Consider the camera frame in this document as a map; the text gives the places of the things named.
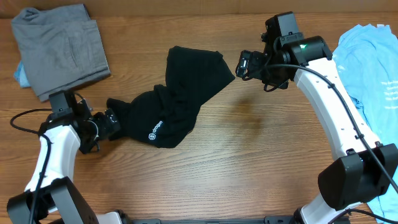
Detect black t-shirt with logo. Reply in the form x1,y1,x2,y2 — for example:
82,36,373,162
106,46,234,148

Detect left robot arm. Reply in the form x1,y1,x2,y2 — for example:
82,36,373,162
7,91,131,224

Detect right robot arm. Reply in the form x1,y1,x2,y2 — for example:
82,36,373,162
236,12,397,224

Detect folded grey trousers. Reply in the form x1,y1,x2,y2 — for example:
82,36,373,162
11,4,111,101

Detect light blue t-shirt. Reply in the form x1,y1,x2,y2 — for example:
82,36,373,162
331,24,398,224

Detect blue cloth under trousers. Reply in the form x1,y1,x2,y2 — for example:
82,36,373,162
14,62,30,88

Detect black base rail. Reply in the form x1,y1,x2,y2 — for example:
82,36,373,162
131,216,295,224

